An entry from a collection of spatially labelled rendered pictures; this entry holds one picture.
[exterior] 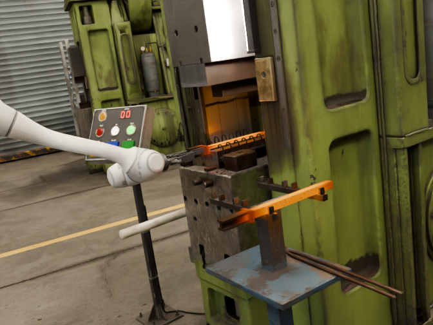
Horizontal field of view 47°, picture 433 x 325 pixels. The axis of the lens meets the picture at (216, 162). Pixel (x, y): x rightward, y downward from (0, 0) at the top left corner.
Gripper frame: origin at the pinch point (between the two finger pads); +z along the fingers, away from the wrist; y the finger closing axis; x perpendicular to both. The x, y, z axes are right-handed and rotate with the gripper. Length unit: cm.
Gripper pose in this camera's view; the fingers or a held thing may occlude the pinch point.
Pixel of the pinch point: (196, 151)
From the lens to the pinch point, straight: 214.0
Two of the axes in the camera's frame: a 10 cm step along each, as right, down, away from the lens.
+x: -1.6, -9.6, -2.3
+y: 6.0, 0.9, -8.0
